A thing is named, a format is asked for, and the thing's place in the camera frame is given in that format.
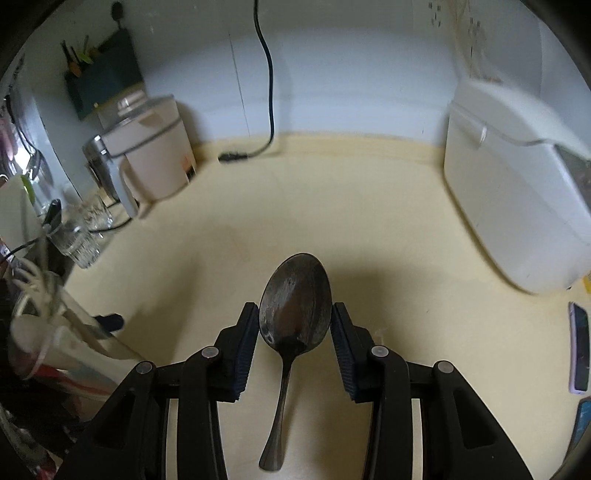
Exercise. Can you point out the white container with green lid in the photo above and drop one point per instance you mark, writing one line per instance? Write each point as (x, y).
(18, 220)

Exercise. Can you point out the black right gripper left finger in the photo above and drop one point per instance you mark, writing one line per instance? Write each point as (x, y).
(127, 438)

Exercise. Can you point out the dark metal spoon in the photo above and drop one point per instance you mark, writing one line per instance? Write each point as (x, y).
(294, 316)

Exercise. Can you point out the phone with blue screen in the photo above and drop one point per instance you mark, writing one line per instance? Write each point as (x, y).
(579, 445)

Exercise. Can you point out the phone in purple case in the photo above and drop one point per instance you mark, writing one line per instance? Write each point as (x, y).
(579, 349)

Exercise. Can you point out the beige electric kettle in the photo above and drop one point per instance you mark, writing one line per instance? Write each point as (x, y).
(144, 156)

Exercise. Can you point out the dark green knife holder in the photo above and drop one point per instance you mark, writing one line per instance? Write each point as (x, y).
(113, 71)

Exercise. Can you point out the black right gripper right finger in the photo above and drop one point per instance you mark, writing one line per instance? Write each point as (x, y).
(461, 438)

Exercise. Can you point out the clear glass utensil jar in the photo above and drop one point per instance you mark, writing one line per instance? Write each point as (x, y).
(52, 337)

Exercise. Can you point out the white rice cooker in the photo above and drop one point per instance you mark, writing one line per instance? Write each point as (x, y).
(521, 177)

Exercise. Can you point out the clear drinking glass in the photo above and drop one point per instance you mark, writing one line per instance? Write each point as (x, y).
(80, 232)

